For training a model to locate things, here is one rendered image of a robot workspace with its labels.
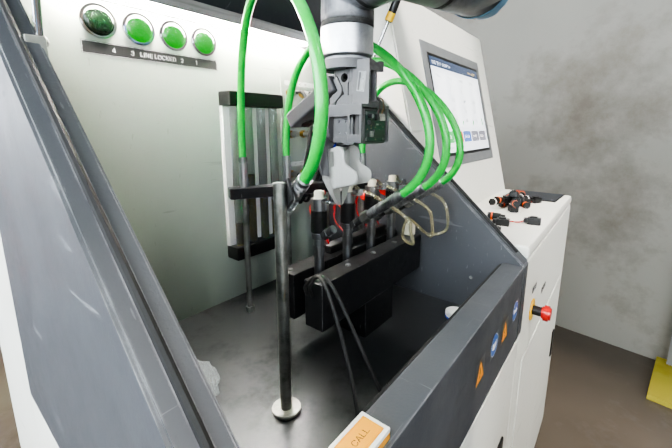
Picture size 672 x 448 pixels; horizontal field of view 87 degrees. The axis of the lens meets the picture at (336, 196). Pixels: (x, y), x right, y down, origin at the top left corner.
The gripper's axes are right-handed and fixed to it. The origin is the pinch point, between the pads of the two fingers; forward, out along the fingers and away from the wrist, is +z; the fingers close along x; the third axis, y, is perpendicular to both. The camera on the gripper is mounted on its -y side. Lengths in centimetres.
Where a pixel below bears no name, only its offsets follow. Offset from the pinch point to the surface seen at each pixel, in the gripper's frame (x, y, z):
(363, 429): -21.2, 20.1, 14.9
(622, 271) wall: 197, 42, 67
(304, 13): -14.4, 7.5, -22.2
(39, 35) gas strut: -31.1, -16.5, -20.6
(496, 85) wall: 208, -34, -37
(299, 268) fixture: -2.4, -6.2, 13.0
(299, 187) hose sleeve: -13.8, 5.6, -3.8
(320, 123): -15.8, 10.8, -11.1
